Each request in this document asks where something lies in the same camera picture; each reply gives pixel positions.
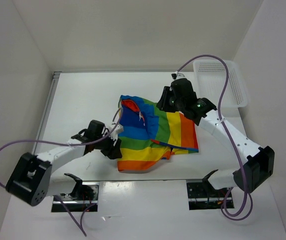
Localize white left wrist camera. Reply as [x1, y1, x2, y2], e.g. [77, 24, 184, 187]
[108, 124, 124, 140]

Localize rainbow striped shorts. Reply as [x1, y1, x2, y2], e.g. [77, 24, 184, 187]
[117, 95, 199, 172]

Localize white perforated plastic basket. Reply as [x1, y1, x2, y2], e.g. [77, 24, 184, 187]
[193, 59, 249, 108]

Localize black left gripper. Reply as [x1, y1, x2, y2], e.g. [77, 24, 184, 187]
[94, 131, 122, 160]

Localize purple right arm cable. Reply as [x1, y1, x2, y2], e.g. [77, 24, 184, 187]
[176, 54, 254, 221]

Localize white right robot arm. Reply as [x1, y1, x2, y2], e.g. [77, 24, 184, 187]
[156, 78, 275, 197]

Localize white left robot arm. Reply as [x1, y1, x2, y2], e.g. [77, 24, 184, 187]
[5, 120, 123, 207]

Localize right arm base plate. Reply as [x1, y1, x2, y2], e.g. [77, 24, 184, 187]
[186, 179, 229, 211]

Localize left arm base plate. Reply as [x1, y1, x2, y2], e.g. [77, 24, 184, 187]
[59, 181, 100, 213]

